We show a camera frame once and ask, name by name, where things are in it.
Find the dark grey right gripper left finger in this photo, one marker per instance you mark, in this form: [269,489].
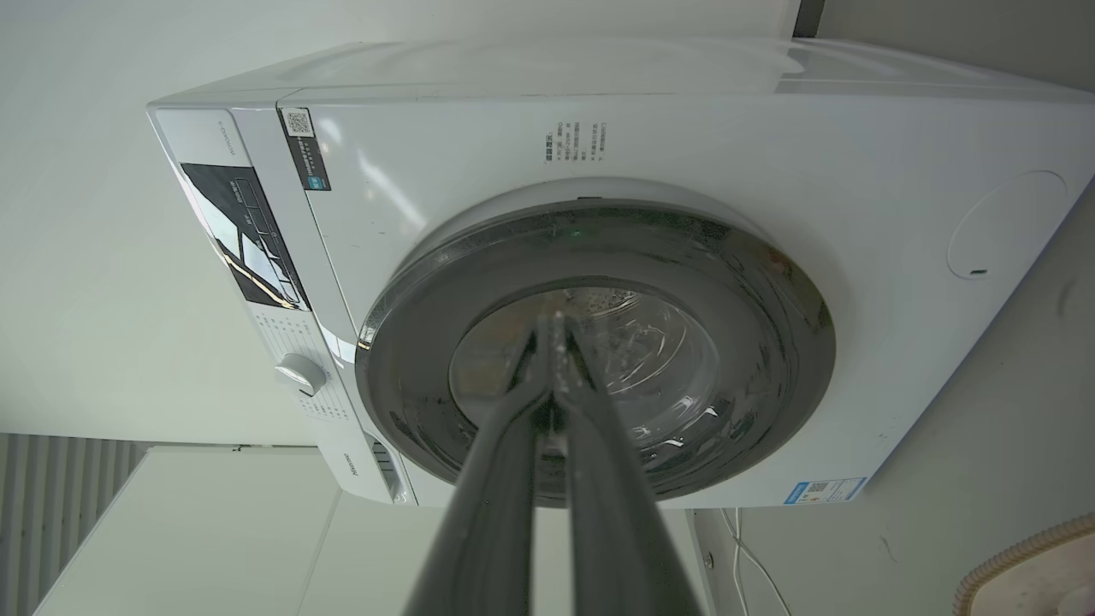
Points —
[488,513]

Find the grey ribbed wall panel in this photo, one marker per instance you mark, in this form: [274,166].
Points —
[51,505]

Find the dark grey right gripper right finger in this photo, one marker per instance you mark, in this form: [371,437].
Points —
[620,530]

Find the white front-load washing machine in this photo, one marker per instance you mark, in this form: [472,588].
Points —
[684,145]

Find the round grey washing machine door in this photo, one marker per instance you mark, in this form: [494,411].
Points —
[753,342]

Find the white washing machine control knob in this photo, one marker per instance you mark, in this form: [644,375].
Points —
[300,374]

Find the white cabinet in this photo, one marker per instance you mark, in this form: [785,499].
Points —
[222,539]

